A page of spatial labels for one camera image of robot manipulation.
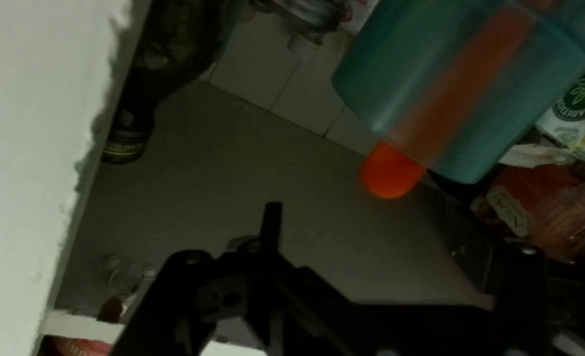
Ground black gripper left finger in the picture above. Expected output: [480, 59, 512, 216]
[108, 200, 294, 356]

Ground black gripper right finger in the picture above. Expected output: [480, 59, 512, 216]
[446, 196, 585, 356]

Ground orange plastic spoon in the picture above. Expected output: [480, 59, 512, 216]
[357, 0, 545, 202]

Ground teal plastic cup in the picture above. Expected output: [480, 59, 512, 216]
[330, 0, 585, 186]

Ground red sauce jar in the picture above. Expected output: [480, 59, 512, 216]
[474, 162, 585, 267]

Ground white green label box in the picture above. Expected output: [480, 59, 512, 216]
[533, 59, 585, 158]

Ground dark glass bottle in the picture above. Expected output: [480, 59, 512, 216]
[98, 0, 243, 166]

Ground cream wall cabinet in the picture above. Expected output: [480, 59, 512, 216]
[0, 0, 156, 356]

